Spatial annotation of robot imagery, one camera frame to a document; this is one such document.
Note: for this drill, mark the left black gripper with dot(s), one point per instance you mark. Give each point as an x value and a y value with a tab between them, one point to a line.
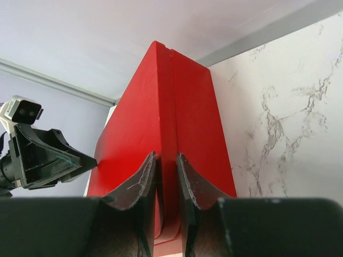
39	158

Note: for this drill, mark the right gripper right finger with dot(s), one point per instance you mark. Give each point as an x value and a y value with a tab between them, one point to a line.
215	224

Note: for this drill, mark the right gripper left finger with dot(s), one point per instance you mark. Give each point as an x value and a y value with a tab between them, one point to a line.
118	224

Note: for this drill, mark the red chocolate box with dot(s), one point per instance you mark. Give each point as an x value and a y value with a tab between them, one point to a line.
190	124

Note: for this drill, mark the red box lid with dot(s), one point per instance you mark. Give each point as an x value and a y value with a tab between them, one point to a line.
142	122

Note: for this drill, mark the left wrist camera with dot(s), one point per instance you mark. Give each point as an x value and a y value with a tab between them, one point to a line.
19	110

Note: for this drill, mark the aluminium frame rail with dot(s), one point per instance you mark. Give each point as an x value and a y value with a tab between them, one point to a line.
42	79

